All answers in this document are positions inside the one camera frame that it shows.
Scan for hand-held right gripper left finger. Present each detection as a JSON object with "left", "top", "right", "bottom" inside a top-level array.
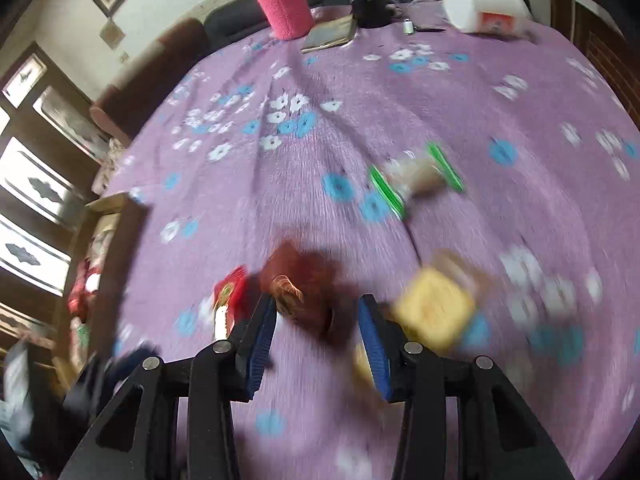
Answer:
[{"left": 60, "top": 294, "right": 278, "bottom": 480}]

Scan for brown chair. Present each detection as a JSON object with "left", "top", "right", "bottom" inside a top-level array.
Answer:
[{"left": 90, "top": 17, "right": 211, "bottom": 146}]

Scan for pink thermos with knitted sleeve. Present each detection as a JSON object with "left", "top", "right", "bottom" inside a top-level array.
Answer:
[{"left": 250, "top": 0, "right": 316, "bottom": 41}]

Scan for yellow biscuit packet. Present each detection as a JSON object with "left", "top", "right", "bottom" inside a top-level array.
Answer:
[{"left": 392, "top": 250, "right": 493, "bottom": 353}]

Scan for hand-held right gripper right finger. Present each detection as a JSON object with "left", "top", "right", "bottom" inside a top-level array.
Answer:
[{"left": 357, "top": 294, "right": 576, "bottom": 480}]

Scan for purple floral tablecloth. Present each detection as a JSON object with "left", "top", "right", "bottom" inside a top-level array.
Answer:
[{"left": 92, "top": 2, "right": 640, "bottom": 480}]

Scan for large brown foil snack packet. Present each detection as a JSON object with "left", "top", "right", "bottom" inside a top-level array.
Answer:
[{"left": 260, "top": 242, "right": 351, "bottom": 346}]

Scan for olive wallet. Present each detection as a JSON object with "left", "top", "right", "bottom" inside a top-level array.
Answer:
[{"left": 300, "top": 15, "right": 358, "bottom": 54}]

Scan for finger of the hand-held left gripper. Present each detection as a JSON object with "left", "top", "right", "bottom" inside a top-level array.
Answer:
[{"left": 112, "top": 342, "right": 157, "bottom": 391}]

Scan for wooden window cabinet doors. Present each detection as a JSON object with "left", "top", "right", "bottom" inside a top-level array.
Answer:
[{"left": 0, "top": 42, "right": 113, "bottom": 341}]

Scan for clear candy with green ends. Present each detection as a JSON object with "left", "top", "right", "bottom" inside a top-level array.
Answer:
[{"left": 367, "top": 142, "right": 466, "bottom": 221}]

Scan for black sofa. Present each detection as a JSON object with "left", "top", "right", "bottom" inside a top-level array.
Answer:
[{"left": 202, "top": 0, "right": 531, "bottom": 53}]

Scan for wide red cartoon snack packet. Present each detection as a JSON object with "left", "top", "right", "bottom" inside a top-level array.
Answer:
[{"left": 67, "top": 255, "right": 103, "bottom": 318}]

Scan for wooden cabinet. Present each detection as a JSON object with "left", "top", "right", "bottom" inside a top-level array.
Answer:
[{"left": 547, "top": 0, "right": 640, "bottom": 126}]

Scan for white plastic jar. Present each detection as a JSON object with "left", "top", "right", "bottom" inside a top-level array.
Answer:
[{"left": 439, "top": 0, "right": 533, "bottom": 37}]

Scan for cardboard box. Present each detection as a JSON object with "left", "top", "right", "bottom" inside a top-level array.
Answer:
[{"left": 52, "top": 192, "right": 151, "bottom": 391}]

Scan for slim red cartoon snack packet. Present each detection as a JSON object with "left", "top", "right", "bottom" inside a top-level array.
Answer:
[{"left": 212, "top": 265, "right": 251, "bottom": 342}]

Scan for small black cup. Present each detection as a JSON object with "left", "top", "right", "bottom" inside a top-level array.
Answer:
[{"left": 350, "top": 0, "right": 402, "bottom": 29}]

